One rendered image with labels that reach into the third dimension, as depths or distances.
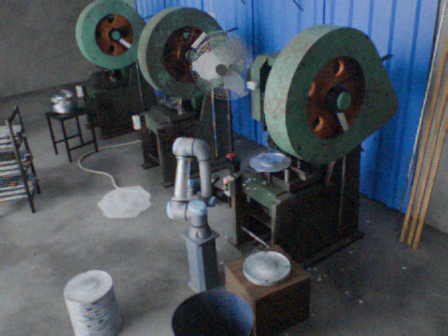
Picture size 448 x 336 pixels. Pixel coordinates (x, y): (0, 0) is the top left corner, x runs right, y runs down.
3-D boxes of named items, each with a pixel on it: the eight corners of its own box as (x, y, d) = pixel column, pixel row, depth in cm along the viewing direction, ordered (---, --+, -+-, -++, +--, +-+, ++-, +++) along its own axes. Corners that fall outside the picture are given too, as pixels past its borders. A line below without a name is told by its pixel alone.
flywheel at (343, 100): (368, 10, 233) (395, 106, 278) (340, 8, 249) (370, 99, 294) (281, 94, 217) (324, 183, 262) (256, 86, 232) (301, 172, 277)
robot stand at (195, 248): (202, 298, 296) (197, 245, 276) (187, 285, 309) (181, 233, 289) (223, 286, 306) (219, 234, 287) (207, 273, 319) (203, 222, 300)
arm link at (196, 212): (204, 227, 277) (202, 209, 271) (185, 224, 281) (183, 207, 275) (210, 217, 287) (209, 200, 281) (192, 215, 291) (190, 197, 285)
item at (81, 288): (115, 295, 254) (115, 294, 254) (65, 309, 244) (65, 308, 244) (108, 266, 278) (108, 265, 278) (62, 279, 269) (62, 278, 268)
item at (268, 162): (273, 150, 323) (273, 149, 323) (299, 163, 301) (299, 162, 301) (241, 161, 309) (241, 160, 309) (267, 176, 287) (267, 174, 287)
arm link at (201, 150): (214, 137, 283) (218, 203, 302) (199, 136, 286) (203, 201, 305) (208, 143, 273) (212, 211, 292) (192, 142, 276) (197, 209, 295)
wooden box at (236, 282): (255, 343, 259) (254, 300, 244) (226, 304, 289) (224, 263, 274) (309, 318, 275) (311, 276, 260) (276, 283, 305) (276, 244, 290)
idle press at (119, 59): (101, 147, 546) (75, 3, 470) (74, 127, 617) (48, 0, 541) (200, 118, 628) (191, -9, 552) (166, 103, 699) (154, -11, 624)
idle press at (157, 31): (164, 200, 419) (140, 13, 343) (127, 165, 495) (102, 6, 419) (286, 158, 492) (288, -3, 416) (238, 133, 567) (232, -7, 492)
